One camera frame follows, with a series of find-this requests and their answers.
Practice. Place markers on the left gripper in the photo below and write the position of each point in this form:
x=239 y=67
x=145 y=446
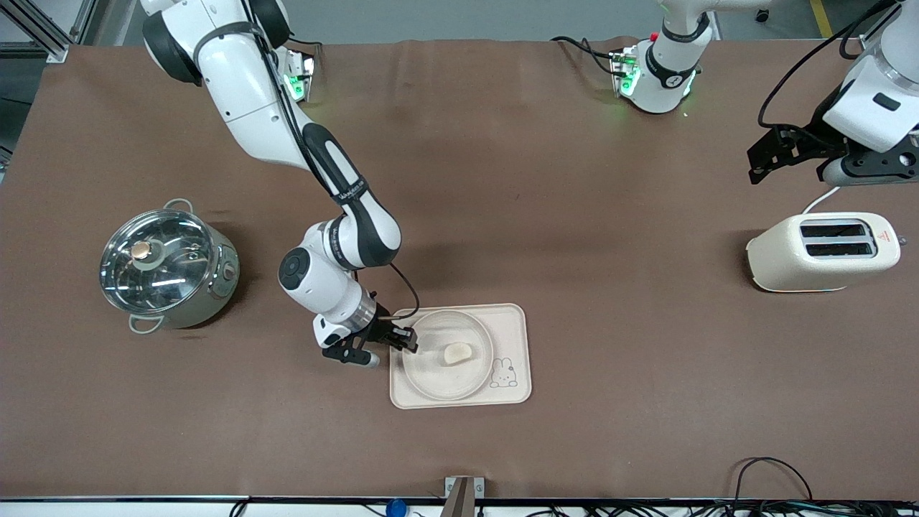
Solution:
x=812 y=141

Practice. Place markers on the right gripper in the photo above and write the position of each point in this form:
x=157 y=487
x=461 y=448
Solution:
x=381 y=328

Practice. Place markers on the round cream plate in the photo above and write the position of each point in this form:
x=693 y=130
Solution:
x=431 y=373

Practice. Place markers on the small cream bun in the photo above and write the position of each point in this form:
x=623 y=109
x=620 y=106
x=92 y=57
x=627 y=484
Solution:
x=458 y=352

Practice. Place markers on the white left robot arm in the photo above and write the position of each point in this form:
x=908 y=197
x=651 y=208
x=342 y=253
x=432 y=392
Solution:
x=660 y=86

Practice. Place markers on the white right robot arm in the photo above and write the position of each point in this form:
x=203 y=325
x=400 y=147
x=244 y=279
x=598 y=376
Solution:
x=244 y=93

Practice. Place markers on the cream rabbit print tray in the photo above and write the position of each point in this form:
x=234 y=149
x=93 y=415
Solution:
x=513 y=345

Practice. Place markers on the cream two-slot toaster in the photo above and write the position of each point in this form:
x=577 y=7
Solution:
x=818 y=269

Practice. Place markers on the black caster wheel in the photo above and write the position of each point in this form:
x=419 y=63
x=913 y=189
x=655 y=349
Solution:
x=762 y=15

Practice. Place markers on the small blue round object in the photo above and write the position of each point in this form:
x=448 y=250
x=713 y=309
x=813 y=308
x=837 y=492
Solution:
x=395 y=508

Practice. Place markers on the pale green electric pot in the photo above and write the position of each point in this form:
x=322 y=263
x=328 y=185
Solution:
x=215 y=287

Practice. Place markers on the brown table mat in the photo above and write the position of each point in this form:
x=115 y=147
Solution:
x=574 y=179

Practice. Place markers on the glass pot lid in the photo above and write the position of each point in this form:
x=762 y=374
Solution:
x=154 y=262

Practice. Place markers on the grey metal bracket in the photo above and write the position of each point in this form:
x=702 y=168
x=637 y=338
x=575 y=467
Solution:
x=459 y=495

